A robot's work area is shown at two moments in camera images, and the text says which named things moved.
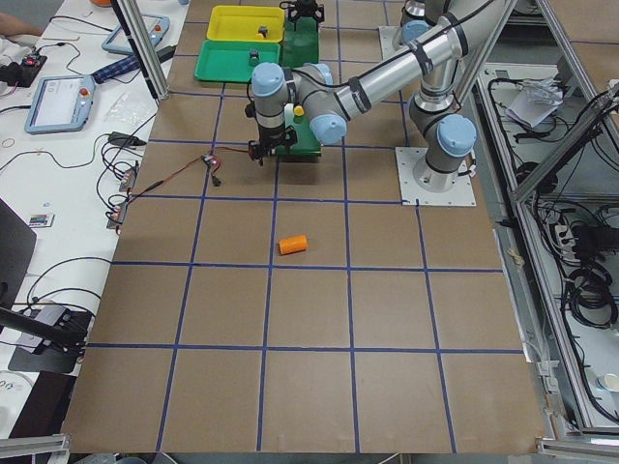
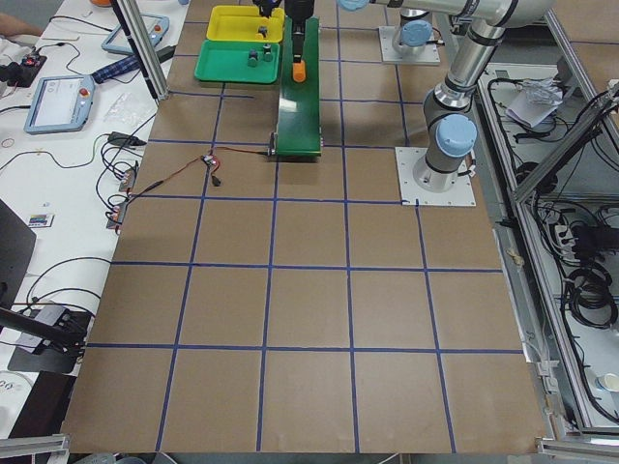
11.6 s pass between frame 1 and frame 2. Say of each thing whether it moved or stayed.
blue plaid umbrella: stayed
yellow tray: stayed
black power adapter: stayed
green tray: stayed
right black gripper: moved
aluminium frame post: stayed
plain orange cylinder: moved
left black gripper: moved
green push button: stayed
